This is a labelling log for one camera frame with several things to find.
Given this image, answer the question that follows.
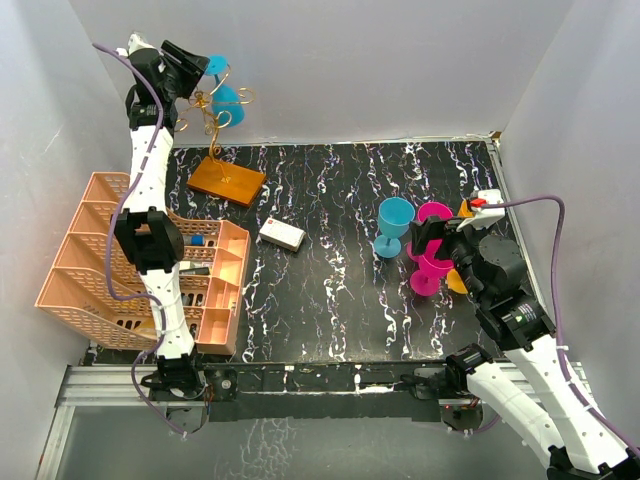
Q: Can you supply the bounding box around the yellow wine glass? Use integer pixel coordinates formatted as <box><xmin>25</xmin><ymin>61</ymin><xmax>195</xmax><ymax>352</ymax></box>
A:
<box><xmin>457</xmin><ymin>200</ymin><xmax>474</xmax><ymax>218</ymax></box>
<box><xmin>446</xmin><ymin>269</ymin><xmax>468</xmax><ymax>295</ymax></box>

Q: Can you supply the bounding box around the blue wine glass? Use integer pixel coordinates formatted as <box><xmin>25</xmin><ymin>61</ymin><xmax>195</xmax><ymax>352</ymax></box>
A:
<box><xmin>205</xmin><ymin>55</ymin><xmax>245</xmax><ymax>128</ymax></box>
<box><xmin>373</xmin><ymin>197</ymin><xmax>415</xmax><ymax>259</ymax></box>

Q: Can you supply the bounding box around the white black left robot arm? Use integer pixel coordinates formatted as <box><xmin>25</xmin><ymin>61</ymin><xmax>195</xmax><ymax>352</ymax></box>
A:
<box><xmin>114</xmin><ymin>32</ymin><xmax>209</xmax><ymax>399</ymax></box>

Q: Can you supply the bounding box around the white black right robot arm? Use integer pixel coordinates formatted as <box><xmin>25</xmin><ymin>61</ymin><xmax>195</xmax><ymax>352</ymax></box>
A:
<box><xmin>410</xmin><ymin>216</ymin><xmax>639</xmax><ymax>479</ymax></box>

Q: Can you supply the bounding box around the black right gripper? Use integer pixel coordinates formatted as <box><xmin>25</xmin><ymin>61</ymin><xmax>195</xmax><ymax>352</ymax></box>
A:
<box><xmin>408</xmin><ymin>214</ymin><xmax>490</xmax><ymax>303</ymax></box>

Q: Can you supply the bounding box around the white red small box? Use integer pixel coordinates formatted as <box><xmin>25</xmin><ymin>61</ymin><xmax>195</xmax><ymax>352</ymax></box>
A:
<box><xmin>259</xmin><ymin>217</ymin><xmax>306</xmax><ymax>252</ymax></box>

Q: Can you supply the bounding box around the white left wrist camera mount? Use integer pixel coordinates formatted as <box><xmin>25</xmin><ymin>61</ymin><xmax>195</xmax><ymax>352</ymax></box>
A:
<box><xmin>116</xmin><ymin>32</ymin><xmax>161</xmax><ymax>65</ymax></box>

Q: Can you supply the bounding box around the gold wire wine glass rack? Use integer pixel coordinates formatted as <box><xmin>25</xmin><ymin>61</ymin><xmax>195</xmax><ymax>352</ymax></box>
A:
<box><xmin>176</xmin><ymin>77</ymin><xmax>266</xmax><ymax>208</ymax></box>

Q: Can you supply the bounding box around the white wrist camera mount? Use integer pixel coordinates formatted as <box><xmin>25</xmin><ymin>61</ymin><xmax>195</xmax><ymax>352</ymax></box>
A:
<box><xmin>116</xmin><ymin>32</ymin><xmax>161</xmax><ymax>65</ymax></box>
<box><xmin>457</xmin><ymin>189</ymin><xmax>505</xmax><ymax>232</ymax></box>

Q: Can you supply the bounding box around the pink plastic file organizer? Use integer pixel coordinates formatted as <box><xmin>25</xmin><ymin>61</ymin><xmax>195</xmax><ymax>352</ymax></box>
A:
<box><xmin>35</xmin><ymin>172</ymin><xmax>251</xmax><ymax>355</ymax></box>

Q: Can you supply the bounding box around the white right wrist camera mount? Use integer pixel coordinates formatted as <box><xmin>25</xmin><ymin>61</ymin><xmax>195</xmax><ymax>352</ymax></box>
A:
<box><xmin>457</xmin><ymin>189</ymin><xmax>505</xmax><ymax>232</ymax></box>

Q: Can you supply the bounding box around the pink wine glass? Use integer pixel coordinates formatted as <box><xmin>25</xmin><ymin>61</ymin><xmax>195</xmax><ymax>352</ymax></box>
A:
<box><xmin>415</xmin><ymin>202</ymin><xmax>453</xmax><ymax>222</ymax></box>
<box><xmin>407</xmin><ymin>240</ymin><xmax>454</xmax><ymax>297</ymax></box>

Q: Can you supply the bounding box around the black metal front rail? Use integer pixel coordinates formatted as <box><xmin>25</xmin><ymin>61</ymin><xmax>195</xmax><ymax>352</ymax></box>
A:
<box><xmin>59</xmin><ymin>357</ymin><xmax>586</xmax><ymax>426</ymax></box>

